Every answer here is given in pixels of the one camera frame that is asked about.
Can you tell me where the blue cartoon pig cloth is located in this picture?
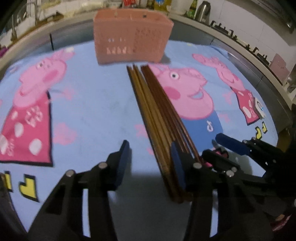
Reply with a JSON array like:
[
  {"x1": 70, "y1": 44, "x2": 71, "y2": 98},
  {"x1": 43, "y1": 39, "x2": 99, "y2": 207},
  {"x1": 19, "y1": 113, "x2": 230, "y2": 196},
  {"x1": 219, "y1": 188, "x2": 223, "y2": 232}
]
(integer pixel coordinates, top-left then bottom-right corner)
[{"x1": 1, "y1": 41, "x2": 278, "y2": 240}]

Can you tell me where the brown wooden chopsticks bundle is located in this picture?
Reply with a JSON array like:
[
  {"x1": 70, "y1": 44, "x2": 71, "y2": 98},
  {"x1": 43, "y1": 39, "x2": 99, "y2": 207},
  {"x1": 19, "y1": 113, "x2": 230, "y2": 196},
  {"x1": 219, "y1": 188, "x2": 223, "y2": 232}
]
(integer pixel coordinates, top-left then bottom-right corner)
[{"x1": 126, "y1": 65, "x2": 202, "y2": 203}]

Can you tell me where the steel thermos kettle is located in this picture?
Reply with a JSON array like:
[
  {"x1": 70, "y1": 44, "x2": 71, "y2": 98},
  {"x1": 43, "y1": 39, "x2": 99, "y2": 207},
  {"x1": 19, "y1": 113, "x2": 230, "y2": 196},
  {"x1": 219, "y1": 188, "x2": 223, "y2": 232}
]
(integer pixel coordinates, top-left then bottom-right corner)
[{"x1": 195, "y1": 1, "x2": 211, "y2": 23}]

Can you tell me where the black gas stove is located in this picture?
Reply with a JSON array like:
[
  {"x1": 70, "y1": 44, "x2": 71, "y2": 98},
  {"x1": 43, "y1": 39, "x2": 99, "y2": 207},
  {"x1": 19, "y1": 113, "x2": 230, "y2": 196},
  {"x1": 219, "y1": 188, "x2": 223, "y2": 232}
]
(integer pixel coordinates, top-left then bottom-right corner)
[{"x1": 210, "y1": 21, "x2": 270, "y2": 67}]

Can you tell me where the white round tracker tag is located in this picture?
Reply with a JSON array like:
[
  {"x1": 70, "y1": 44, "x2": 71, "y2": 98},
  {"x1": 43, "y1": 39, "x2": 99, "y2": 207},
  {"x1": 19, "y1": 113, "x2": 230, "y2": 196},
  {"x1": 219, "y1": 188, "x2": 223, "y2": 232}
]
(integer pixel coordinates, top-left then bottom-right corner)
[{"x1": 253, "y1": 97, "x2": 265, "y2": 120}]

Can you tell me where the pink plastic utensil basket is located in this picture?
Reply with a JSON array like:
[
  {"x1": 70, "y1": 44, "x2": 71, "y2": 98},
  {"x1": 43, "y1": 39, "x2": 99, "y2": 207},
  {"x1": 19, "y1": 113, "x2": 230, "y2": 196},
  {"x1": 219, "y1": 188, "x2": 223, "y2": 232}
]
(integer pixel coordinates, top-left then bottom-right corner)
[{"x1": 93, "y1": 9, "x2": 174, "y2": 64}]

